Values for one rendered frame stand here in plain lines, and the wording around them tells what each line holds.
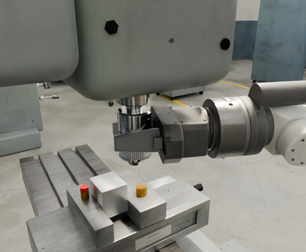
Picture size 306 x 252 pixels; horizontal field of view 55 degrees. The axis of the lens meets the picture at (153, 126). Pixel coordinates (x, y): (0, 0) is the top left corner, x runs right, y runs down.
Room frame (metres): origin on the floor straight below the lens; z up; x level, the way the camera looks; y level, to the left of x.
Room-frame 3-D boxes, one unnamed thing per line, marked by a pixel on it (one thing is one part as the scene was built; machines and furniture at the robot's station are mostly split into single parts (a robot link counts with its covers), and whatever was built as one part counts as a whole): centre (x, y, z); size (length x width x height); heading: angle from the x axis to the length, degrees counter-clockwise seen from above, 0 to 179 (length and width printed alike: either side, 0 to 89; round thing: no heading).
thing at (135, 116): (0.38, 0.03, 1.26); 0.05 x 0.05 x 0.01
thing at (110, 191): (0.48, 0.09, 1.06); 0.06 x 0.05 x 0.06; 34
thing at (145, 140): (0.35, 0.02, 1.23); 0.06 x 0.02 x 0.03; 99
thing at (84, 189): (0.48, 0.13, 1.07); 0.02 x 0.02 x 0.03
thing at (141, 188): (0.49, 0.02, 1.07); 0.02 x 0.02 x 0.02
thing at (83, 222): (0.50, 0.06, 1.00); 0.35 x 0.15 x 0.11; 124
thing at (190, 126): (0.39, -0.06, 1.23); 0.13 x 0.12 x 0.10; 9
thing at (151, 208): (0.51, 0.04, 1.04); 0.15 x 0.06 x 0.04; 34
